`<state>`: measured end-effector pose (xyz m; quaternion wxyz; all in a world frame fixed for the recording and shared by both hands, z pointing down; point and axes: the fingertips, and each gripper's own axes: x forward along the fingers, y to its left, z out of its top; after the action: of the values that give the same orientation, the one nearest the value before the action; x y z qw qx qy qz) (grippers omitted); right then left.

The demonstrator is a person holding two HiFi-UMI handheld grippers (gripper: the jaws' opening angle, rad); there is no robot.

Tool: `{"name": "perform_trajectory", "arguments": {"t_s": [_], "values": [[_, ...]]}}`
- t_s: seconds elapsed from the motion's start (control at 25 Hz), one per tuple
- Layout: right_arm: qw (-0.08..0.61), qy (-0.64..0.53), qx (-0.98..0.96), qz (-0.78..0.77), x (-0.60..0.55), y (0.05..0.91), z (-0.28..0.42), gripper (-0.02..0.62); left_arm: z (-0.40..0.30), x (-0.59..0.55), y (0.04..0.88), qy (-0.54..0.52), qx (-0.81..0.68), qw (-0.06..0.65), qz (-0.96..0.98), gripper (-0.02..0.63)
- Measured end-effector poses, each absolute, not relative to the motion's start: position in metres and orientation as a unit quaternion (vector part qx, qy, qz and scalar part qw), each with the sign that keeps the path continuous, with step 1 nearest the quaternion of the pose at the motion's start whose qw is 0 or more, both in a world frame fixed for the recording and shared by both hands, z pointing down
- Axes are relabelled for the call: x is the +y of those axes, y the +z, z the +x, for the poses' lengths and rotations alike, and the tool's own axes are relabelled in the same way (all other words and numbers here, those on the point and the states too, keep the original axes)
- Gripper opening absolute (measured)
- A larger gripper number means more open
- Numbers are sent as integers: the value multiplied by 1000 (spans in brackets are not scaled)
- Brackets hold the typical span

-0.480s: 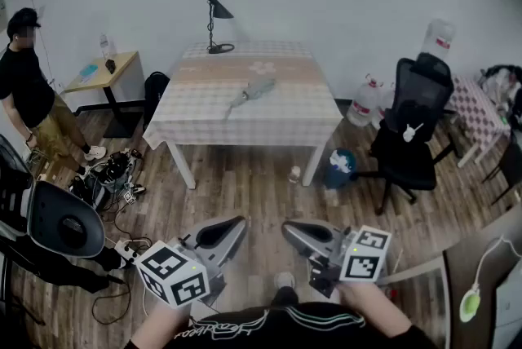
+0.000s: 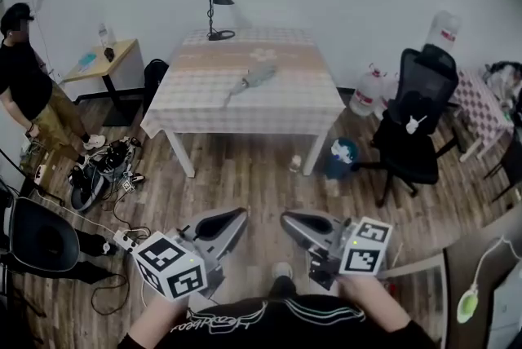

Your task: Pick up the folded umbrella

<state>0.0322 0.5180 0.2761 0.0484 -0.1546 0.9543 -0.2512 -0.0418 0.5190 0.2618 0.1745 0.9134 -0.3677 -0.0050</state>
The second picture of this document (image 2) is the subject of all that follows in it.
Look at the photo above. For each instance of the black office chair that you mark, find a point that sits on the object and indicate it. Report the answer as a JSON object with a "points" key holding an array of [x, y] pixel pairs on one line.
{"points": [[416, 127]]}

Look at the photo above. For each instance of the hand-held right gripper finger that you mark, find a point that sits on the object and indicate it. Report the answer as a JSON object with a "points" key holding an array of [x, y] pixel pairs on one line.
{"points": [[318, 214], [303, 237]]}

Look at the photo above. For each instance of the person's black shirt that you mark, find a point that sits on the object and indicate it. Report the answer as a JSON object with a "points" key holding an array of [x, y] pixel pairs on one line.
{"points": [[285, 327]]}

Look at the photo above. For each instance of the checked tablecloth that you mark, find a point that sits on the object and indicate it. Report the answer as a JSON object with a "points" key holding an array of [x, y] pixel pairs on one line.
{"points": [[244, 94]]}

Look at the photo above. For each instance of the person's right forearm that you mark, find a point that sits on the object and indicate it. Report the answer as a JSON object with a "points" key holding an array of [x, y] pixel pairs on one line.
{"points": [[375, 302]]}

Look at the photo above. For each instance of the cardboard box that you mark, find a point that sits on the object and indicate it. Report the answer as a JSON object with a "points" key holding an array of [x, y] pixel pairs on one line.
{"points": [[51, 170]]}

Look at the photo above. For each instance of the green and white desk light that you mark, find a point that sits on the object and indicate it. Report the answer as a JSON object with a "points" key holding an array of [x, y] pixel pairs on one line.
{"points": [[469, 300]]}

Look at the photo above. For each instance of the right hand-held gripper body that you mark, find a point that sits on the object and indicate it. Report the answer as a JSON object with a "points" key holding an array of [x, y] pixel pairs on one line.
{"points": [[363, 257]]}

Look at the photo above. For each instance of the blue trash bin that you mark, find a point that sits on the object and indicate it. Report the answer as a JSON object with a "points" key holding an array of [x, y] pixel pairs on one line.
{"points": [[340, 160]]}

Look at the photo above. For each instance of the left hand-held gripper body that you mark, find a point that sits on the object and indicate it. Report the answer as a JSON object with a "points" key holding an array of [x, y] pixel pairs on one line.
{"points": [[169, 261]]}

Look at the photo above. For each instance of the pink checked table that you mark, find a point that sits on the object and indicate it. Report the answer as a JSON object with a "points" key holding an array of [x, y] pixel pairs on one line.
{"points": [[477, 107]]}

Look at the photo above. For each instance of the large water jug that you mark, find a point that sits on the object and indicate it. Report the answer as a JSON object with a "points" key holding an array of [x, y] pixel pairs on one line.
{"points": [[389, 94], [367, 92]]}

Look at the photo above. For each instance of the small black object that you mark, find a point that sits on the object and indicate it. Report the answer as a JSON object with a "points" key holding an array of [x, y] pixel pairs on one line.
{"points": [[109, 54]]}

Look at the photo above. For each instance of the black shell chair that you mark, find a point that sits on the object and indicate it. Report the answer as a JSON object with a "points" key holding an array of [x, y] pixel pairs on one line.
{"points": [[42, 237]]}

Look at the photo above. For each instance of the person's leg and shoe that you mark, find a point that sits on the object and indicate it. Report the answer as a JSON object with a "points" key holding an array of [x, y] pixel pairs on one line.
{"points": [[282, 278]]}

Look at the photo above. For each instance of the black backpack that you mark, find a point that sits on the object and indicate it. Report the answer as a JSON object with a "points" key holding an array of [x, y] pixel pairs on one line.
{"points": [[154, 82]]}

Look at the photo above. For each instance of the pile of clothes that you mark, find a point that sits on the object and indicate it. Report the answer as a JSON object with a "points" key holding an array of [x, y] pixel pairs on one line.
{"points": [[503, 78]]}

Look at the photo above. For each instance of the black bag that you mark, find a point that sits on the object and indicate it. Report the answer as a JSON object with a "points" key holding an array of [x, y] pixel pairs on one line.
{"points": [[91, 245]]}

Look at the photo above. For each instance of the clear water bottle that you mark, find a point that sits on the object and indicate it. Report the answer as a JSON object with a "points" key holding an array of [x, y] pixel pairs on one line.
{"points": [[103, 35]]}

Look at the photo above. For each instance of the person's left forearm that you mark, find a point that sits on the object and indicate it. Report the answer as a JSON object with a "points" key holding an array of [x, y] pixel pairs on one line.
{"points": [[157, 319]]}

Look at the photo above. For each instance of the water dispenser with jug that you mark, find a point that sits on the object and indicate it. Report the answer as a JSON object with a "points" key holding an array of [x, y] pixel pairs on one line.
{"points": [[444, 29]]}

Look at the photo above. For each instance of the small wooden side table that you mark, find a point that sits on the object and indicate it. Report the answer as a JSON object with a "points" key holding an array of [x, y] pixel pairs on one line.
{"points": [[108, 58]]}

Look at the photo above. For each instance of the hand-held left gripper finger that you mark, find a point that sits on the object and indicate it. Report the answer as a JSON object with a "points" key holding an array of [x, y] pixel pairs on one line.
{"points": [[228, 243], [222, 212]]}

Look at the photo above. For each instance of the grey umbrella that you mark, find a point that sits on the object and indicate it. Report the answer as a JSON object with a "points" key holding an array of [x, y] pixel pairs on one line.
{"points": [[255, 77]]}

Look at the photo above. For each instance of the black frame chair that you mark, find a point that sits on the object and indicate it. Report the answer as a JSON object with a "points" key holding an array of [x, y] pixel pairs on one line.
{"points": [[510, 160]]}

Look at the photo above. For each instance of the small cup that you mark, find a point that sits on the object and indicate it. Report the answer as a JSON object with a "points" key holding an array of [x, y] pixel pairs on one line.
{"points": [[296, 164]]}

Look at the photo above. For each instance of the teal packet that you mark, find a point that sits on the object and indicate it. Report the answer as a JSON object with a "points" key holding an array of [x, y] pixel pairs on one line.
{"points": [[87, 61]]}

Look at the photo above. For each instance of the white power strip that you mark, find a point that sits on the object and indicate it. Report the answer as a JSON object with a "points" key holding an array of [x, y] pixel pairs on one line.
{"points": [[125, 240]]}

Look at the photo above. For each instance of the dark desk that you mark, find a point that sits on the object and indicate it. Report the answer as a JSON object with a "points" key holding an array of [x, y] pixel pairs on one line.
{"points": [[461, 266]]}

